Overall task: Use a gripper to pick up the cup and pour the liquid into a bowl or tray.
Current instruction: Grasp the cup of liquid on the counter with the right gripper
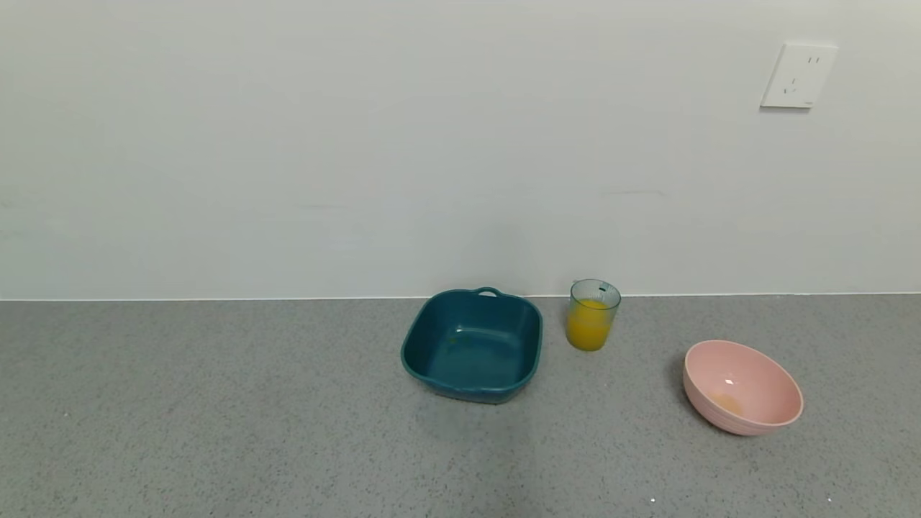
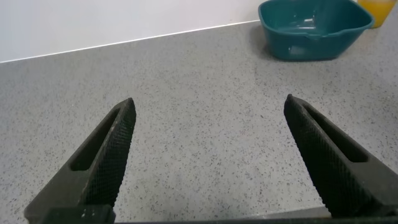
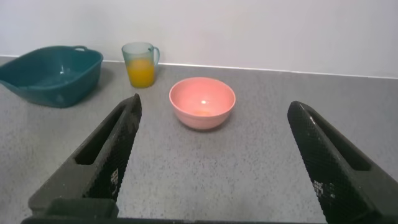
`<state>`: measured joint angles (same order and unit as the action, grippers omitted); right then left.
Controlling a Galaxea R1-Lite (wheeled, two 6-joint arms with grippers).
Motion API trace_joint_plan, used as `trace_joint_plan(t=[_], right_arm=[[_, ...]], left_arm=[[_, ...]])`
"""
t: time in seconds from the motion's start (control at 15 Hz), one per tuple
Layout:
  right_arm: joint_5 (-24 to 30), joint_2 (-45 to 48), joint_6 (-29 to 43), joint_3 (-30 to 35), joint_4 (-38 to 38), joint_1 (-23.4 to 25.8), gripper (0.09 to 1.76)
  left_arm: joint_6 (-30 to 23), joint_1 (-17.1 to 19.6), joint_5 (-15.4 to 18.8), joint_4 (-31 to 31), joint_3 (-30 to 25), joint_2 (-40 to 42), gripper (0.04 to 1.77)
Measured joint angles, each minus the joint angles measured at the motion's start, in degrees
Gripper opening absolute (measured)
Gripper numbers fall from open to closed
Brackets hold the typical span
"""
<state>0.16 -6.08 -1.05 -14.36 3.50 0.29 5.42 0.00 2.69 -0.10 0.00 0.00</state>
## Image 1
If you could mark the teal square plastic basin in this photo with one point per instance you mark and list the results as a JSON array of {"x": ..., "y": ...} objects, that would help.
[{"x": 468, "y": 345}]

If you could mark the pink round bowl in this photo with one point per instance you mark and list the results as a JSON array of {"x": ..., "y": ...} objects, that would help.
[{"x": 748, "y": 388}]

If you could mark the ribbed transparent plastic cup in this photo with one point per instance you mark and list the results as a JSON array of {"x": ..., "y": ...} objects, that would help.
[{"x": 593, "y": 291}]

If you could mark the orange juice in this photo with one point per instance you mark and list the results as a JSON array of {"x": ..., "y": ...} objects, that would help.
[{"x": 588, "y": 327}]

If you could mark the white wall socket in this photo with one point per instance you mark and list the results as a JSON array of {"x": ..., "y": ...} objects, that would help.
[{"x": 799, "y": 75}]

